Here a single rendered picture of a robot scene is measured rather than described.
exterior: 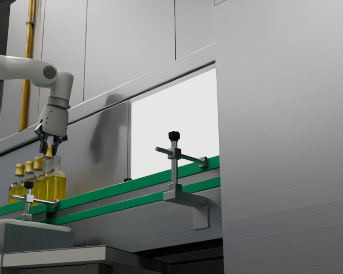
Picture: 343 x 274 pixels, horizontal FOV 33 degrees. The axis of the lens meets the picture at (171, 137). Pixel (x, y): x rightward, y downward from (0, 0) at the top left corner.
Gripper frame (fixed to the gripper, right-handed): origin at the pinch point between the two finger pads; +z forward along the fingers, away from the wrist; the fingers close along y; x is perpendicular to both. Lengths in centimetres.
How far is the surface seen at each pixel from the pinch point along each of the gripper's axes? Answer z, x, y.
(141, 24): -50, 20, -15
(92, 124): -11.9, 6.5, -12.0
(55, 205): 19.1, 19.7, 5.1
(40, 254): 32, 54, 29
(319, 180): 7, 126, 23
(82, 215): 20.6, 33.6, 4.1
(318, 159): 3, 125, 23
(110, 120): -13.5, 17.0, -12.0
